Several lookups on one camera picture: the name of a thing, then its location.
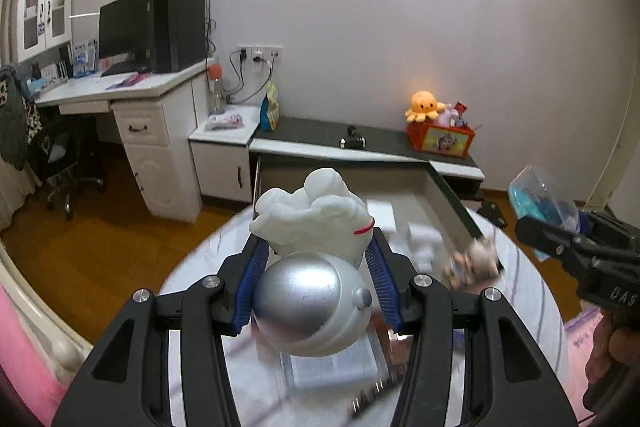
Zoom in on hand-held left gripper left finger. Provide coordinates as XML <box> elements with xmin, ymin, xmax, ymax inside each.
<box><xmin>51</xmin><ymin>239</ymin><xmax>271</xmax><ymax>427</ymax></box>

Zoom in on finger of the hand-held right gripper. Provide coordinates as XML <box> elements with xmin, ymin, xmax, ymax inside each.
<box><xmin>579</xmin><ymin>210</ymin><xmax>640</xmax><ymax>254</ymax></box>
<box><xmin>514</xmin><ymin>216</ymin><xmax>598</xmax><ymax>264</ymax></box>

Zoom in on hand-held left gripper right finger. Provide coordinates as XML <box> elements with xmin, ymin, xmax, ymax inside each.
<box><xmin>364</xmin><ymin>234</ymin><xmax>574</xmax><ymax>427</ymax></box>

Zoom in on clear bag with blue liquid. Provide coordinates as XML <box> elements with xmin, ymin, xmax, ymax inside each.
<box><xmin>507</xmin><ymin>165</ymin><xmax>584</xmax><ymax>236</ymax></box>

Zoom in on white astronaut toy silver helmet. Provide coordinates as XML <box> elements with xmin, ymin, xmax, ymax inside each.
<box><xmin>248</xmin><ymin>168</ymin><xmax>376</xmax><ymax>357</ymax></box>

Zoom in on pink box with black rim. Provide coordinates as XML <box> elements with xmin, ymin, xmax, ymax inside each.
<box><xmin>252</xmin><ymin>155</ymin><xmax>489</xmax><ymax>269</ymax></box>

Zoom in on person's right hand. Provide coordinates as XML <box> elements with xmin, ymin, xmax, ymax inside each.
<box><xmin>585</xmin><ymin>311</ymin><xmax>640</xmax><ymax>390</ymax></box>

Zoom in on white striped tablecloth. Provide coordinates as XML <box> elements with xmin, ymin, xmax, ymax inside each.
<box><xmin>164</xmin><ymin>201</ymin><xmax>572</xmax><ymax>427</ymax></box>

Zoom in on white boxy item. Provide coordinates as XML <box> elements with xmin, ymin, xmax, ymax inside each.
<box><xmin>366</xmin><ymin>201</ymin><xmax>397</xmax><ymax>234</ymax></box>
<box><xmin>406</xmin><ymin>221</ymin><xmax>444</xmax><ymax>269</ymax></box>

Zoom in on black item on floor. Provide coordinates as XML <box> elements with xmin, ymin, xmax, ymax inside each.
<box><xmin>477</xmin><ymin>201</ymin><xmax>509</xmax><ymax>228</ymax></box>

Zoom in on pink beige toy figure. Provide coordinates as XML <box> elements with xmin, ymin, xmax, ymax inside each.
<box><xmin>444</xmin><ymin>237</ymin><xmax>502</xmax><ymax>294</ymax></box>

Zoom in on clear plastic case with label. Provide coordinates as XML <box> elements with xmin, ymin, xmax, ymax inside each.
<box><xmin>281</xmin><ymin>333</ymin><xmax>384</xmax><ymax>396</ymax></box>

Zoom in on white bedside cabinet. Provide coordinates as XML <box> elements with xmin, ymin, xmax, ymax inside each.
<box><xmin>188</xmin><ymin>104</ymin><xmax>261</xmax><ymax>204</ymax></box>

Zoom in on orange printed storage box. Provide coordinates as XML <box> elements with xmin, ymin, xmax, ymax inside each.
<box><xmin>405</xmin><ymin>119</ymin><xmax>476</xmax><ymax>160</ymax></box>

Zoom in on pink stuffed toy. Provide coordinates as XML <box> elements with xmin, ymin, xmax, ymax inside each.
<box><xmin>439</xmin><ymin>102</ymin><xmax>471</xmax><ymax>128</ymax></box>

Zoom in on low cabinet with dark top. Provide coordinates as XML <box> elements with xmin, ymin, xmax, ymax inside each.
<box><xmin>249</xmin><ymin>116</ymin><xmax>486</xmax><ymax>198</ymax></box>

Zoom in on pink printed booklet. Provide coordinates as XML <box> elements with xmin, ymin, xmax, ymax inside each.
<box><xmin>207</xmin><ymin>111</ymin><xmax>245</xmax><ymax>130</ymax></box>

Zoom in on white desk with drawers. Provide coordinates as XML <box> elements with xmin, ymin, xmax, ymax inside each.
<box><xmin>34</xmin><ymin>59</ymin><xmax>211</xmax><ymax>224</ymax></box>

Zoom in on blue yellow snack bag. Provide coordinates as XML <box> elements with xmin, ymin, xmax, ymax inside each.
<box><xmin>259</xmin><ymin>81</ymin><xmax>281</xmax><ymax>132</ymax></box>

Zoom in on orange octopus plush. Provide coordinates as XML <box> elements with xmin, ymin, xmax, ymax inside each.
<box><xmin>404</xmin><ymin>90</ymin><xmax>447</xmax><ymax>124</ymax></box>

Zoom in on water bottle with orange lid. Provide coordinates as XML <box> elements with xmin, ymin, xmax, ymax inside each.
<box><xmin>207</xmin><ymin>56</ymin><xmax>226</xmax><ymax>116</ymax></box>

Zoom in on black office chair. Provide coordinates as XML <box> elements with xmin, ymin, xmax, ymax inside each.
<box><xmin>29</xmin><ymin>106</ymin><xmax>107</xmax><ymax>221</ymax></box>

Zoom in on pink book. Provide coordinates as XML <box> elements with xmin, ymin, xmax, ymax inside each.
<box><xmin>105</xmin><ymin>74</ymin><xmax>151</xmax><ymax>90</ymax></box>

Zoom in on pink blanket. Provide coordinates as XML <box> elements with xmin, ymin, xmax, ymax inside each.
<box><xmin>0</xmin><ymin>282</ymin><xmax>67</xmax><ymax>427</ymax></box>

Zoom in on black computer tower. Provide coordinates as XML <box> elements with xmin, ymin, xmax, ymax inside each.
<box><xmin>149</xmin><ymin>0</ymin><xmax>207</xmax><ymax>74</ymax></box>

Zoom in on blue white boxes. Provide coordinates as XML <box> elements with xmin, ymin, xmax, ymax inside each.
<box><xmin>72</xmin><ymin>39</ymin><xmax>97</xmax><ymax>78</ymax></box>

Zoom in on black computer monitor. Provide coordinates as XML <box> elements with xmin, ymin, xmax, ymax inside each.
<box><xmin>98</xmin><ymin>0</ymin><xmax>161</xmax><ymax>74</ymax></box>

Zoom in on grey jacket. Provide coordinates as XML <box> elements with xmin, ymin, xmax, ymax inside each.
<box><xmin>0</xmin><ymin>64</ymin><xmax>32</xmax><ymax>171</ymax></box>

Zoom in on black power cable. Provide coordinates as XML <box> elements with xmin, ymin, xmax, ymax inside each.
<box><xmin>228</xmin><ymin>49</ymin><xmax>274</xmax><ymax>104</ymax></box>

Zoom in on white wall power outlet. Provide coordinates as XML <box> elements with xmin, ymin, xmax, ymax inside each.
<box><xmin>235</xmin><ymin>44</ymin><xmax>282</xmax><ymax>64</ymax></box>

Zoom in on white wall cabinet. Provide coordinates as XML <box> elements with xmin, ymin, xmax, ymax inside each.
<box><xmin>14</xmin><ymin>0</ymin><xmax>76</xmax><ymax>63</ymax></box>

